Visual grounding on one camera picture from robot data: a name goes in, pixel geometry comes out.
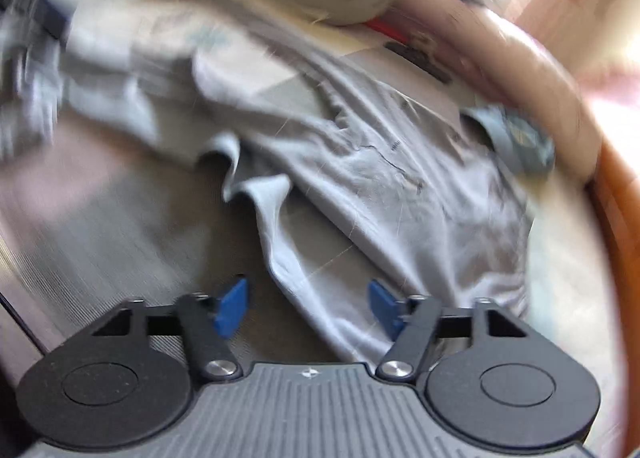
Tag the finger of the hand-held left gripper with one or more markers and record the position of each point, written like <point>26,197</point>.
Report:
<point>54,11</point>

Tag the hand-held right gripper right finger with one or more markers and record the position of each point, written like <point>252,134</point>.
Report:
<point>382,305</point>

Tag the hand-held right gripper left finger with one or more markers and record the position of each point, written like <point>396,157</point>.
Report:
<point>232,305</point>

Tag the blue cap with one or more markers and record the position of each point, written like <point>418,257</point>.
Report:
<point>520,138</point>

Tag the wooden headboard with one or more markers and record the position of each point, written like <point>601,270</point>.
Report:
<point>620,218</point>

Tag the small red object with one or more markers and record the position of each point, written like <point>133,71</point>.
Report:
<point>382,29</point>

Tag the rolled pink quilt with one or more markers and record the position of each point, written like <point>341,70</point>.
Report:
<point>540,78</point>

